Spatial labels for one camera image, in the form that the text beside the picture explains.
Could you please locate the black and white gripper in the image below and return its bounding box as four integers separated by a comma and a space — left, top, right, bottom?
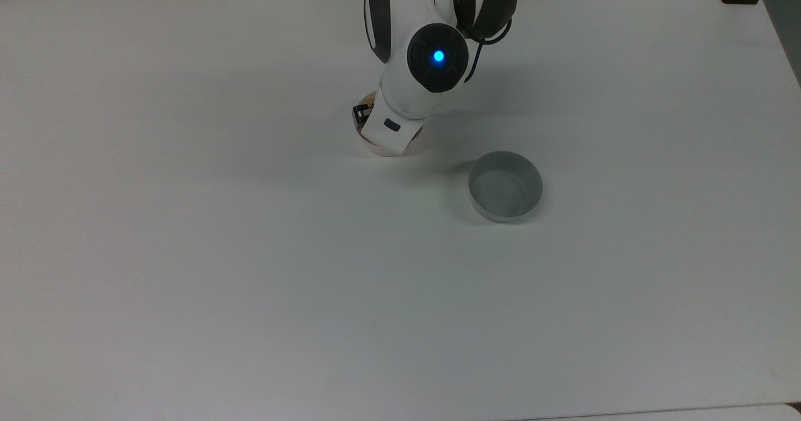
352, 89, 422, 157

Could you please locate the pink bowl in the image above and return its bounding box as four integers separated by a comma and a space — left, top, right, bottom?
352, 91, 432, 158

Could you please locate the grey bowl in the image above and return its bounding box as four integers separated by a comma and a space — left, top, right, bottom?
467, 151, 544, 224

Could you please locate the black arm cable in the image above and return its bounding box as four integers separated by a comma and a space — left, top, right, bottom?
464, 18, 514, 85

